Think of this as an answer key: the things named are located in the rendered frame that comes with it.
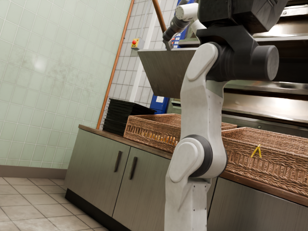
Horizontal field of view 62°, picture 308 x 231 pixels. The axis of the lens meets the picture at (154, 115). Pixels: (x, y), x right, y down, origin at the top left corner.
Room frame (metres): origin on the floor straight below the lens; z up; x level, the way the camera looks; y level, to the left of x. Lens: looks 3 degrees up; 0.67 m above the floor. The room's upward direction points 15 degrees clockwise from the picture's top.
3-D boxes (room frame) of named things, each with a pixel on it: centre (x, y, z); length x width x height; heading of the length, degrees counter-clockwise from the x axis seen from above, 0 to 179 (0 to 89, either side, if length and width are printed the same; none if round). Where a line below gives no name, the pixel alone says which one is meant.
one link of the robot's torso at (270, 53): (0.90, -0.22, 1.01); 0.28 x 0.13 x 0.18; 48
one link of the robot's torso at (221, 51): (0.94, -0.18, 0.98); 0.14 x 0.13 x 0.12; 138
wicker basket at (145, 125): (1.73, -0.20, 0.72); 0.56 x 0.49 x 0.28; 47
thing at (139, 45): (2.51, 0.34, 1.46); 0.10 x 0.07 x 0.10; 48
